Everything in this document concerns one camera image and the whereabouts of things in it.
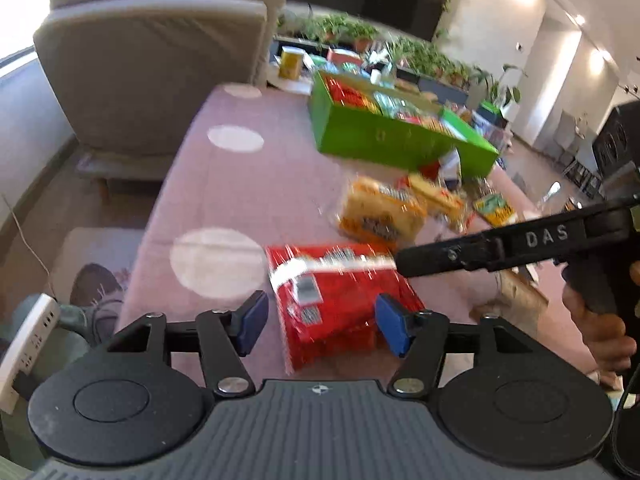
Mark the green yellow snack packet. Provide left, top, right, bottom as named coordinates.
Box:
left=472, top=192, right=518, bottom=226

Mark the white red snack packet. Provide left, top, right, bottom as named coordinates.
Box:
left=437, top=147, right=463, bottom=186

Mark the beige sofa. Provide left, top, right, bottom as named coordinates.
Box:
left=32, top=0, right=288, bottom=186

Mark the row of green potted plants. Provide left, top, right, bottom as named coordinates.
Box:
left=280, top=10, right=481, bottom=86

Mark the pink dotted tablecloth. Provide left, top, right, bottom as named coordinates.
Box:
left=120, top=84, right=621, bottom=391

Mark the green cardboard box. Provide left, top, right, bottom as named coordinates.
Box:
left=307, top=70, right=501, bottom=178

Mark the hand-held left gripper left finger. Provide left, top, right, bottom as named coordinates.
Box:
left=107, top=290, right=269, bottom=400

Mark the red round-cookie snack packet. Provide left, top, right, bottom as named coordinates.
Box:
left=265, top=242, right=426, bottom=373

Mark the dark slipper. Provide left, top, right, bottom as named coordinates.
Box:
left=70, top=262, right=126, bottom=346

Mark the person's right hand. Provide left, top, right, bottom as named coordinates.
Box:
left=562, top=284, right=630, bottom=375

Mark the tall leafy floor plant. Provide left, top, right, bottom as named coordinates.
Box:
left=470, top=62, right=526, bottom=107

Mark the beige floor rug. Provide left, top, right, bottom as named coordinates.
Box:
left=47, top=227, right=146, bottom=311

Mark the white power strip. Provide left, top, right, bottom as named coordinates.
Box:
left=0, top=294, right=61, bottom=401

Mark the teal snack packet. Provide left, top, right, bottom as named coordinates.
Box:
left=375, top=91, right=423, bottom=122

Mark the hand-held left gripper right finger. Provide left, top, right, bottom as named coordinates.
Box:
left=375, top=294, right=536, bottom=400

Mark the clear-wrapped yellow bread packet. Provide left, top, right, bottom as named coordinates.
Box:
left=337, top=177, right=426, bottom=252

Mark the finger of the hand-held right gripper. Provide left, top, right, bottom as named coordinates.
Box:
left=395, top=232, right=501, bottom=278

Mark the yellow cylindrical can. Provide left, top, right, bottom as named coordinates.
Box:
left=278, top=46, right=306, bottom=81

